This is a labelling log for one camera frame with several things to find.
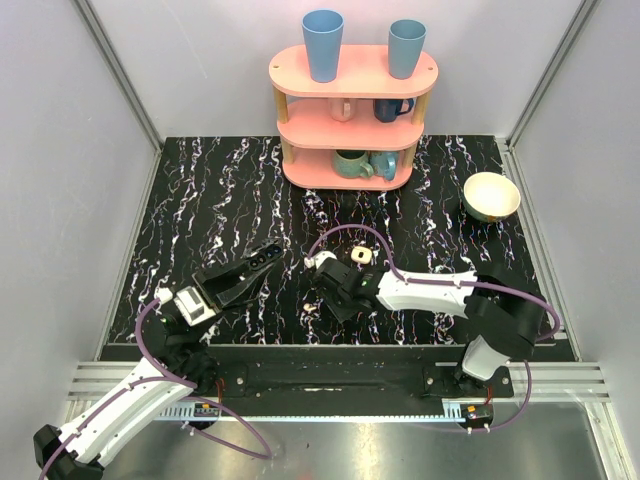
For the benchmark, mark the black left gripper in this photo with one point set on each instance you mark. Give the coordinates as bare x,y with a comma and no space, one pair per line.
206,286

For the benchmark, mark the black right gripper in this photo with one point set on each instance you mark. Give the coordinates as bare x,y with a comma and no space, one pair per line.
340,313

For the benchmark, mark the black earbud charging case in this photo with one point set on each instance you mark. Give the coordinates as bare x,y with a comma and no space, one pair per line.
265,254

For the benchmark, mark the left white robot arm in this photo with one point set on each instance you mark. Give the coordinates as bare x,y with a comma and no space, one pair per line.
175,366

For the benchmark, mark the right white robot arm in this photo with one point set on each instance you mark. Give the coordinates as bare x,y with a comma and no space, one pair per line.
505,322

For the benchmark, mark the white earbud charging case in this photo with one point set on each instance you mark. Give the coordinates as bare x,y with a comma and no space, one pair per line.
361,255

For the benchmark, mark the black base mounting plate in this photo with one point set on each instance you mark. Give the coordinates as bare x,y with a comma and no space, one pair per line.
426,369

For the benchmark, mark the teal glazed ceramic mug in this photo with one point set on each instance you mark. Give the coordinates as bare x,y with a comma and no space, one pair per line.
352,164

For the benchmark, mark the light blue butterfly mug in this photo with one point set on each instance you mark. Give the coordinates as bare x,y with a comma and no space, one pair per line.
384,164

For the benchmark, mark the pink three-tier shelf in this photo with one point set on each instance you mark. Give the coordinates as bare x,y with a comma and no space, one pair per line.
309,136

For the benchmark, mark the cream ceramic bowl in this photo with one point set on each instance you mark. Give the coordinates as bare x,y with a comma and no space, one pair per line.
490,197

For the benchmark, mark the pink ceramic mug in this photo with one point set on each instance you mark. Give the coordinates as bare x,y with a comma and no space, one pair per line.
342,109

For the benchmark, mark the dark blue ceramic mug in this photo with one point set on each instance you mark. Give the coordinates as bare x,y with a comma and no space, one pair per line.
388,110

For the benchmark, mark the right blue plastic tumbler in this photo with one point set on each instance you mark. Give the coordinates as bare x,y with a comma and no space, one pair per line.
405,44

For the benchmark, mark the blue plastic tumbler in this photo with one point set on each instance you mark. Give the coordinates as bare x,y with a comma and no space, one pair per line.
405,44
322,32

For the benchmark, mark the left blue plastic tumbler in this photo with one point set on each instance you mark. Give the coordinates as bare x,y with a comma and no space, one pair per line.
322,32

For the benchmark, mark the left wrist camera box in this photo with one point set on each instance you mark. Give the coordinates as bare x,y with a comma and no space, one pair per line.
193,307

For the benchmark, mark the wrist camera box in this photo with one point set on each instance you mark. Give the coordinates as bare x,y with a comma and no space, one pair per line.
193,307
318,259

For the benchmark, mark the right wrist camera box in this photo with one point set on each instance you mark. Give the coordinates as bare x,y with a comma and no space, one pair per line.
318,259

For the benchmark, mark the aluminium frame post right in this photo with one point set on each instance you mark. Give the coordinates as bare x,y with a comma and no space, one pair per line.
566,44

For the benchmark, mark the aluminium frame post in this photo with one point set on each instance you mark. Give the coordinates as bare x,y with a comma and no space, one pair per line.
566,44
106,48

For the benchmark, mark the aluminium frame post left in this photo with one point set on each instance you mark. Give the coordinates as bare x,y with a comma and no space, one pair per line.
106,48

